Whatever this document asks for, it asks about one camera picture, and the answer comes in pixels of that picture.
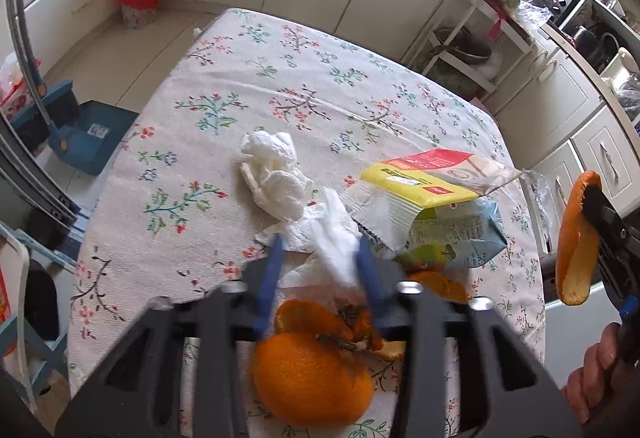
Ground yellow red snack wrapper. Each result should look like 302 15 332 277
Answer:
341 148 523 251

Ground red printed plastic bag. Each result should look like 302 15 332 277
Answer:
0 53 42 119

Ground white appliance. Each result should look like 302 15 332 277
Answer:
542 263 621 371

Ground clear plastic bag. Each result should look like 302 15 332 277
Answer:
522 168 557 250

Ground light blue milk carton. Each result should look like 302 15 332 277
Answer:
392 197 507 275

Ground white plastic bag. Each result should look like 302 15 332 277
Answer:
481 50 504 82

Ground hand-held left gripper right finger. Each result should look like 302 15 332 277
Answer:
356 237 586 438

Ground blue dustpan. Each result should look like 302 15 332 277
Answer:
47 100 140 176

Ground black kettle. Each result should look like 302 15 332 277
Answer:
572 25 621 75

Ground curved orange peel strip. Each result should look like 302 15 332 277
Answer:
555 170 603 306

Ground dark wok with lid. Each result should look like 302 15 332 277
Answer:
432 28 493 65

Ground floral tablecloth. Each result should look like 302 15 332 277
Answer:
67 8 546 438

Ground partly peeled orange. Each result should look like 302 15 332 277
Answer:
251 299 386 429

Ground person's right hand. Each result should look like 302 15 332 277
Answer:
562 322 633 425

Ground open cream drawer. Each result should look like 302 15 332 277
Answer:
530 140 583 259

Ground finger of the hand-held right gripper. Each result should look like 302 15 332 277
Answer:
581 183 640 304

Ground white tissue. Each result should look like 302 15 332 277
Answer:
255 187 368 306
239 129 315 223

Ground red package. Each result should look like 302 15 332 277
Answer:
0 268 13 330

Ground metal sliding door frame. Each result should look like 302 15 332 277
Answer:
0 113 81 231

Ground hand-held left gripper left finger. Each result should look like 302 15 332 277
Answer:
54 235 286 438

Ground white shelf rack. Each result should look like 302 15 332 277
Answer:
415 0 533 94

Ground blue folding rack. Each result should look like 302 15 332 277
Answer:
0 223 77 399

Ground small orange peel piece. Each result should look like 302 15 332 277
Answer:
370 338 407 362

